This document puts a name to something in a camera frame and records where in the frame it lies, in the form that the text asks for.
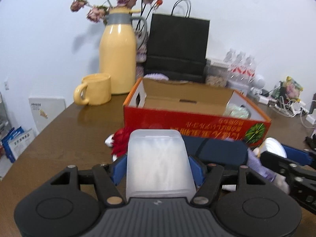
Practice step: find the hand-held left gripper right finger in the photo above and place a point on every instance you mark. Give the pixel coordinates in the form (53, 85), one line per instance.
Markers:
(196, 170)

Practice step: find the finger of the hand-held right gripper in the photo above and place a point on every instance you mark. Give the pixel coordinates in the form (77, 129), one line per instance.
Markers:
(298, 154)
(279, 161)

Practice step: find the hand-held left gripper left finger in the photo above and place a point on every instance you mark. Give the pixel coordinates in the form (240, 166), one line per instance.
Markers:
(119, 169)

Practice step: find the white plastic bottle cap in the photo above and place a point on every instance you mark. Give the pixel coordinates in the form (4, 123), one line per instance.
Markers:
(274, 147)

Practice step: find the purple woven pouch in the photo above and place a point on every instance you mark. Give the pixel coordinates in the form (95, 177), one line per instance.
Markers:
(259, 167)

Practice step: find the navy pouch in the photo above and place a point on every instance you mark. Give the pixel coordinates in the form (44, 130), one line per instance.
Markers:
(222, 150)

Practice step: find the translucent plastic box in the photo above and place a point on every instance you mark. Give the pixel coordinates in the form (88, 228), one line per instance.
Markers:
(158, 163)

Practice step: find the red cardboard box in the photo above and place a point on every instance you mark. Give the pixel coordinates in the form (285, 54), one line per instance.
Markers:
(172, 122)

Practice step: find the red rose ornament white pot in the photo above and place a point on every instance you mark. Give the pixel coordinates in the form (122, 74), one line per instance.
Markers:
(121, 143)

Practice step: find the colourful snack packet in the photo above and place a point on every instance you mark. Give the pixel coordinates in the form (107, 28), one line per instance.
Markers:
(292, 88)

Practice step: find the pale green item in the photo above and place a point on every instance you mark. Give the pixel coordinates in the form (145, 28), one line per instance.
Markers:
(235, 111)

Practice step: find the white robot toy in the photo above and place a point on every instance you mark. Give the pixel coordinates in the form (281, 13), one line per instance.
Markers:
(258, 81)

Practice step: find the yellow mug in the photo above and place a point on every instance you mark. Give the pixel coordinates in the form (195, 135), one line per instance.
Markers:
(97, 88)

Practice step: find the clear seed container white lid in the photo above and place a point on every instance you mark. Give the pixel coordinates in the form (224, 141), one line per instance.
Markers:
(216, 79)

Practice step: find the lavender fuzzy headband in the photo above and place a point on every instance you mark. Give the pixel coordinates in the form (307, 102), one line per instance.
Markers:
(156, 76)

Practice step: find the blue booklets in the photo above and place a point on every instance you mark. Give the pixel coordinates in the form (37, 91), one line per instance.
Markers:
(17, 143)

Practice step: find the flat white box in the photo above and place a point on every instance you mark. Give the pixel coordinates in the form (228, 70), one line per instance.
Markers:
(219, 63)

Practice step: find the yellow thermos jug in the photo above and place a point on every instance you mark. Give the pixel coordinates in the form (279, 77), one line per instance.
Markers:
(117, 54)

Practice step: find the purple knit-covered vase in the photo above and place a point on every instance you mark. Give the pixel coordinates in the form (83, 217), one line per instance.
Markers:
(141, 54)

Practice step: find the black paper bag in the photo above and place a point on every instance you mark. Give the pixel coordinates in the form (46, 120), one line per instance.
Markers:
(177, 44)

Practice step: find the dried rose bouquet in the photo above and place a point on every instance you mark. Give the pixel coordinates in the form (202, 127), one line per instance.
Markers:
(126, 0)

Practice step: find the white wall outlet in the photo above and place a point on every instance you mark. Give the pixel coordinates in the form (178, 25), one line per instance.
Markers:
(6, 84)

